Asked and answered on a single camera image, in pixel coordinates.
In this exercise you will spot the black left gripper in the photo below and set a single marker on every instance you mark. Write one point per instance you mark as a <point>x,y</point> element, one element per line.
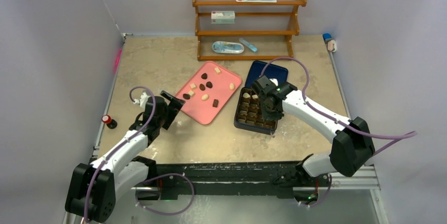
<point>172,109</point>

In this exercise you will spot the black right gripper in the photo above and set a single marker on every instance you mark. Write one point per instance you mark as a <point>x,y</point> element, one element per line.
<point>269,105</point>

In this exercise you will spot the dark rectangular chocolate piece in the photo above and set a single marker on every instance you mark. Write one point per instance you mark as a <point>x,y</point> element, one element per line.
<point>215,103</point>

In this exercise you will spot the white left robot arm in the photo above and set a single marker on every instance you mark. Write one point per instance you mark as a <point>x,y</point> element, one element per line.
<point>118,159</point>

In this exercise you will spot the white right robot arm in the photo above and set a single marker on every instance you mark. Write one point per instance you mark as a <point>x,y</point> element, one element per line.
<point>351,145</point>

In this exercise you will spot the dark oval chocolate piece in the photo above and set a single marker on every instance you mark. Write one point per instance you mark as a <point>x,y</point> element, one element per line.
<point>186,96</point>

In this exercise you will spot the blue chocolate tin box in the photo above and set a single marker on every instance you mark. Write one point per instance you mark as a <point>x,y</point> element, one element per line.
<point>248,115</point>

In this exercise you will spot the dark blue tin lid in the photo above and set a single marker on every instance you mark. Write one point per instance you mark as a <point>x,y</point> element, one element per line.
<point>272,72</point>

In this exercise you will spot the pink plastic tray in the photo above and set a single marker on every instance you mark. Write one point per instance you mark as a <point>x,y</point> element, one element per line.
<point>202,110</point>

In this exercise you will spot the light blue small tube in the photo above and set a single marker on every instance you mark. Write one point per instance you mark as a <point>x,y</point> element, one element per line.
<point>248,45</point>

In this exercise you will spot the light blue oval package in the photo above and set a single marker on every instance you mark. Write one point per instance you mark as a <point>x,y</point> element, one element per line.
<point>227,47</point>

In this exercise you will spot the red black button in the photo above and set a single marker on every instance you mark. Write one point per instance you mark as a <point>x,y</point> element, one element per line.
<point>109,122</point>

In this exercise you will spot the blue white corner device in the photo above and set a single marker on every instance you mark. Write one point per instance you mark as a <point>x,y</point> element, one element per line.
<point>330,42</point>

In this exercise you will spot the wooden shelf rack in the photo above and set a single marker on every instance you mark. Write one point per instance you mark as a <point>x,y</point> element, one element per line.
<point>277,20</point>

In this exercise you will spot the white green small box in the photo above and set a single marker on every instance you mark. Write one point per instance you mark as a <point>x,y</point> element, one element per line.
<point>223,17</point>

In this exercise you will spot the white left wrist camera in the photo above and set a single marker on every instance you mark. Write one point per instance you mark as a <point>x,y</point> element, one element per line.
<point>141,102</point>

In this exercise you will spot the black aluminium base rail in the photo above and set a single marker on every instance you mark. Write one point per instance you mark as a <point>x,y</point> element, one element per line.
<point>279,179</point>

